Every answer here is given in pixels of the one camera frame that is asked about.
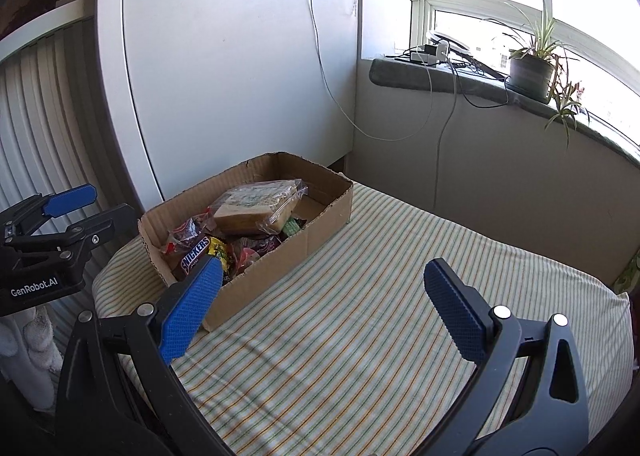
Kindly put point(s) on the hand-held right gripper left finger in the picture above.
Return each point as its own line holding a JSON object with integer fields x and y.
{"x": 192, "y": 306}

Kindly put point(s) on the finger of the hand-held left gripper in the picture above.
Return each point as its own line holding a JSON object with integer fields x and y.
{"x": 70, "y": 201}
{"x": 100, "y": 226}

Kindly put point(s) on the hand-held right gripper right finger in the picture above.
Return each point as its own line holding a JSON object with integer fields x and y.
{"x": 452, "y": 316}

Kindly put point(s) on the large brown chocolate bar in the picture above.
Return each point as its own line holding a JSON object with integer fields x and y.
{"x": 195, "y": 253}

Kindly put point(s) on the yellow candy packet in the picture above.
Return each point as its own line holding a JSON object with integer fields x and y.
{"x": 219, "y": 251}

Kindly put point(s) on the red-trimmed dark cake packet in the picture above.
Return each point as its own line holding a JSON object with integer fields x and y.
{"x": 182, "y": 235}

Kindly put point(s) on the cardboard box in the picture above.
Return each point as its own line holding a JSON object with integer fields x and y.
{"x": 280, "y": 266}

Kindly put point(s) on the bread package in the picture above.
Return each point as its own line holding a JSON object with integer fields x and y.
{"x": 255, "y": 208}

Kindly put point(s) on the green white candy packet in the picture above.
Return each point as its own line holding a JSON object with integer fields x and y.
{"x": 292, "y": 227}

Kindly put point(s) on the white vertical blinds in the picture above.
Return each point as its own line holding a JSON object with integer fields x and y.
{"x": 50, "y": 136}

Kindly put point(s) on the white cabinet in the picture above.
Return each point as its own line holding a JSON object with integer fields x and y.
{"x": 225, "y": 86}

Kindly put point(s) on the small reddish-green plant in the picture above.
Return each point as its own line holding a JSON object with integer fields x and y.
{"x": 565, "y": 106}

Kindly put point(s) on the potted spider plant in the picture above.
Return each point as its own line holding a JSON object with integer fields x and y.
{"x": 530, "y": 76}

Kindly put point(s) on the white power strip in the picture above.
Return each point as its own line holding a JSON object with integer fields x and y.
{"x": 430, "y": 53}

